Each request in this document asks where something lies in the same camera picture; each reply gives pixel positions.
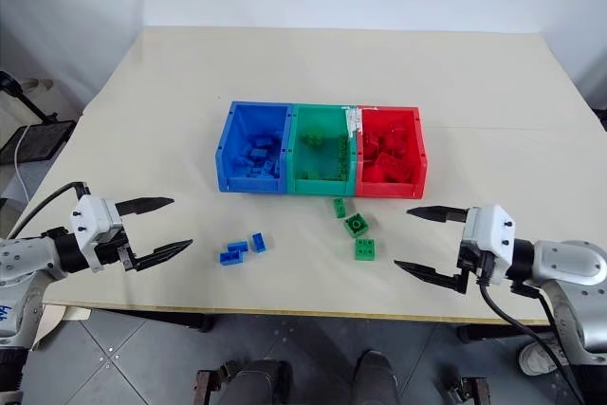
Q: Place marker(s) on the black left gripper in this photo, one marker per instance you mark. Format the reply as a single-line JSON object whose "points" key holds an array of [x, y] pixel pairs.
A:
{"points": [[113, 249]]}

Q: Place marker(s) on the red plastic bin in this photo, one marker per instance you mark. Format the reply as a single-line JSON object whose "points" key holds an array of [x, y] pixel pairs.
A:
{"points": [[391, 153]]}

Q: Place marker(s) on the dark rounded shape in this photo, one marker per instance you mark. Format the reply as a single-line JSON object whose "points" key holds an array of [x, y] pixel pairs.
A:
{"points": [[256, 383], [375, 379]]}

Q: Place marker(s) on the green brick with round hole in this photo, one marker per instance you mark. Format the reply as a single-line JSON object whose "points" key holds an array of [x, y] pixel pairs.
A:
{"points": [[355, 225]]}

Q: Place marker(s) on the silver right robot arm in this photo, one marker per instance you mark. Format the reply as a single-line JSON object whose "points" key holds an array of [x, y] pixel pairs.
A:
{"points": [[569, 260]]}

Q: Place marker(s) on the green plastic bin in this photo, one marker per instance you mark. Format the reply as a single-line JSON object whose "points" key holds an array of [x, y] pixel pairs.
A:
{"points": [[322, 153]]}

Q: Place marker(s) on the white shoe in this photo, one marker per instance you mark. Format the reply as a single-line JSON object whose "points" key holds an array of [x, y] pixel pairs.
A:
{"points": [[538, 357]]}

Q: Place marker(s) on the white tape scrap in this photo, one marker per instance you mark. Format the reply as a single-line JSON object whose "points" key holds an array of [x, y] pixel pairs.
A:
{"points": [[352, 123]]}

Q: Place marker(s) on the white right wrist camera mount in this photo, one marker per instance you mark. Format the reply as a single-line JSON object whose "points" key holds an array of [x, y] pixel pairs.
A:
{"points": [[493, 229]]}

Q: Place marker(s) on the narrow green toy brick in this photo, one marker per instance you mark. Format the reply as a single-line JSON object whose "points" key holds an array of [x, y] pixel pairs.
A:
{"points": [[339, 208]]}

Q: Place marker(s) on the rusty metal bracket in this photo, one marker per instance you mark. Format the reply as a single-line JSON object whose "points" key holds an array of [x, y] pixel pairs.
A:
{"points": [[205, 386], [474, 391]]}

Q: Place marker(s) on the blue plastic bin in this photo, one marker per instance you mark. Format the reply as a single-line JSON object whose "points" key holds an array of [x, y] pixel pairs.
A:
{"points": [[251, 149]]}

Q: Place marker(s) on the black mesh base plate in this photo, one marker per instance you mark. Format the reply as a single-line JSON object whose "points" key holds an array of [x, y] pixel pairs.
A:
{"points": [[38, 141]]}

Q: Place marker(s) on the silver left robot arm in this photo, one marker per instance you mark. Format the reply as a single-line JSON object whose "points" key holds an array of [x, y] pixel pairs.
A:
{"points": [[21, 253]]}

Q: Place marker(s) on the light wooden board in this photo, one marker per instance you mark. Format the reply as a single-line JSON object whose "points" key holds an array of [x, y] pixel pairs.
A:
{"points": [[59, 322]]}

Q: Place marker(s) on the red toy brick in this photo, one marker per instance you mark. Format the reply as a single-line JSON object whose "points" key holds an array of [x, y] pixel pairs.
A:
{"points": [[386, 168], [372, 141]]}

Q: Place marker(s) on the small blue toy brick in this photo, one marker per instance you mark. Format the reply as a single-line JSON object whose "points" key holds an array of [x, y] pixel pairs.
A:
{"points": [[258, 242], [231, 257], [238, 247]]}

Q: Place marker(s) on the green four-stud toy brick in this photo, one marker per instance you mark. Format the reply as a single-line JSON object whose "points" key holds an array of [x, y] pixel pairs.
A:
{"points": [[364, 249]]}

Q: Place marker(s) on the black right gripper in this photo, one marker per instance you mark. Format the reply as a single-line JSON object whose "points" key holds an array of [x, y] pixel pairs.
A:
{"points": [[474, 255]]}

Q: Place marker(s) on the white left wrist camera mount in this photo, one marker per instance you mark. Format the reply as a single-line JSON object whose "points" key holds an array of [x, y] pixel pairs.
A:
{"points": [[92, 217]]}

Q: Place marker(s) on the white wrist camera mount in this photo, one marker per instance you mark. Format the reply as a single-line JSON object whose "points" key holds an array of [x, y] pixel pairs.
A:
{"points": [[92, 217], [493, 229]]}

